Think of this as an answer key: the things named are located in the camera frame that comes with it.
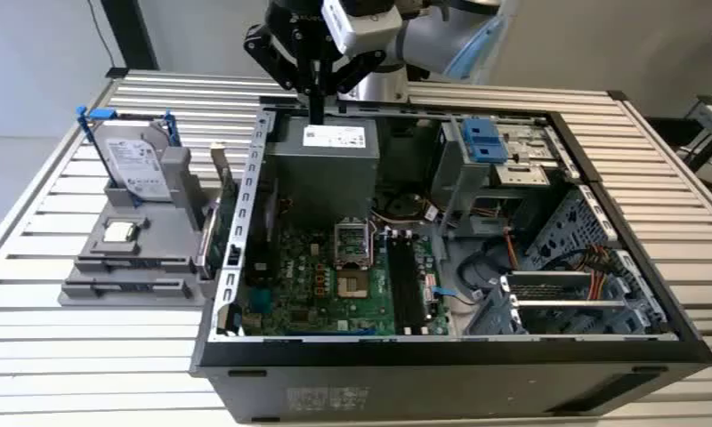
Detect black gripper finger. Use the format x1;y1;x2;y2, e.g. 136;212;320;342
323;50;389;125
243;24;325;125

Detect grey power supply unit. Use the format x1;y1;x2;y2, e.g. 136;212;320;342
264;116;381;223

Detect blue plastic drive latch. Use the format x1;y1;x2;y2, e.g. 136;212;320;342
460;117;510;164

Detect metal drive bay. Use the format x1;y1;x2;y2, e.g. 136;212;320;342
432;116;571;239

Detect blue disk carrier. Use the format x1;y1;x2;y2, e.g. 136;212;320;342
75;105;183;210

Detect green graphics card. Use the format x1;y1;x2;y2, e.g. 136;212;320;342
192;141;243;280

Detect metal socket cover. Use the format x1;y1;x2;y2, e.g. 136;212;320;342
333;216;373;270

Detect silver hard disk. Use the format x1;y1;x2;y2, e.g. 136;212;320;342
92;122;177;204

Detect green motherboard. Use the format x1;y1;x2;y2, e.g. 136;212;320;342
240;217;452;337

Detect grey parts rack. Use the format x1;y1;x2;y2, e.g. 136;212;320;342
59;146;227;308

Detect silver CPU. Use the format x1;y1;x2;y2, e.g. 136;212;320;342
103;221;137;244

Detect CPU socket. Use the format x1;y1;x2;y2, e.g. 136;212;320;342
336;273;373;300

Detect perforated steel drive cage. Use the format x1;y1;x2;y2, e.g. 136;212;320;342
522;184;672;334

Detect blue expansion slot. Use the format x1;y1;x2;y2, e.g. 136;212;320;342
284;327;376;337

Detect steel disk bay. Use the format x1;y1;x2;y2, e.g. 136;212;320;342
498;270;631;334

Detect black open PC case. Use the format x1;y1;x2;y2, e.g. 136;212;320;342
188;95;712;424

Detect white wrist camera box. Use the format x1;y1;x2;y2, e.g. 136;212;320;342
320;0;404;54

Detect black post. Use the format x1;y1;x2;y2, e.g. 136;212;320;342
117;0;159;72

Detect thin black hanging cable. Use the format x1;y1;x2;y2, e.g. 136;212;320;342
88;0;121;68

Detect beige yellow wire bundle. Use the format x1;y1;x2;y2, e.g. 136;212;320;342
369;206;437;230

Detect wire locking lever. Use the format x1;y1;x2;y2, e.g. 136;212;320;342
364;216;376;270

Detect orange wires black connector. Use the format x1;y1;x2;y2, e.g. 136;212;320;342
471;200;504;219

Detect orange red wire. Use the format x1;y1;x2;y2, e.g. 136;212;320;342
502;224;522;270

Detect thick black cable loop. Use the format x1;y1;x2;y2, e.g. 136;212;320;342
456;248;512;303

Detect black cable blue tab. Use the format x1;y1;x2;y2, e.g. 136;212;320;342
429;286;482;308

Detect orange yellow wire bundle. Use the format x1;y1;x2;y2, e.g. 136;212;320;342
572;244;616;303

